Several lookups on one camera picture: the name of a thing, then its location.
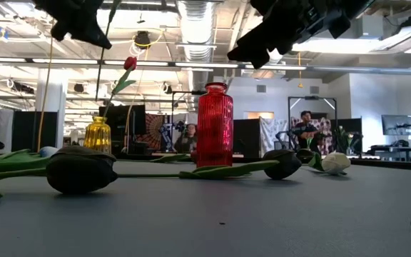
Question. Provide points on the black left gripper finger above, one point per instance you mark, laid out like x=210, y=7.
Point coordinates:
x=59, y=30
x=87, y=26

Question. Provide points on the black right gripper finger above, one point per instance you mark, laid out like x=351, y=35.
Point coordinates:
x=273, y=35
x=252, y=50

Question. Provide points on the yellow ribbed glass vase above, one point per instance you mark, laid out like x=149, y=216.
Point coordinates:
x=97, y=137

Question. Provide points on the white artificial tulip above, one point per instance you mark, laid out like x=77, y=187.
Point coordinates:
x=48, y=151
x=335, y=162

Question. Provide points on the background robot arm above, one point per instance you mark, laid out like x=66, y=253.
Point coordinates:
x=284, y=139

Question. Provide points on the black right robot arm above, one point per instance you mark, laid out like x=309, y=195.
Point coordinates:
x=360, y=4

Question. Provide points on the red ribbed glass vase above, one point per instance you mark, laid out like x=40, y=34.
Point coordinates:
x=215, y=125

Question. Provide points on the black ceiling fixture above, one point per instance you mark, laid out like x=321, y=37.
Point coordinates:
x=142, y=38

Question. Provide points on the black partition panel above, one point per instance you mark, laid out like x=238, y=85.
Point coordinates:
x=121, y=123
x=350, y=125
x=34, y=130
x=246, y=137

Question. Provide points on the white patterned cloth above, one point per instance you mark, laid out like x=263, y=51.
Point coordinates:
x=271, y=135

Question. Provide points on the person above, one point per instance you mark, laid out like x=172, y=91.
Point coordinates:
x=307, y=130
x=188, y=139

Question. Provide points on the floral patterned cloth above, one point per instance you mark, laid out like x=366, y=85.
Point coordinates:
x=321, y=123

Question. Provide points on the dark computer monitor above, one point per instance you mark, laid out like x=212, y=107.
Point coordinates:
x=397, y=125

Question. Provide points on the dark office desk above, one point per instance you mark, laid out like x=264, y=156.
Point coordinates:
x=394, y=149

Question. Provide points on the silver ribbed air duct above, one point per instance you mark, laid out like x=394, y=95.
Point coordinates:
x=195, y=35

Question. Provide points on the black pipe frame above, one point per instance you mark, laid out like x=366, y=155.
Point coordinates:
x=312, y=97

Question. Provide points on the long ceiling light rail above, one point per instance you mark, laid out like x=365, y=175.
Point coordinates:
x=155, y=63

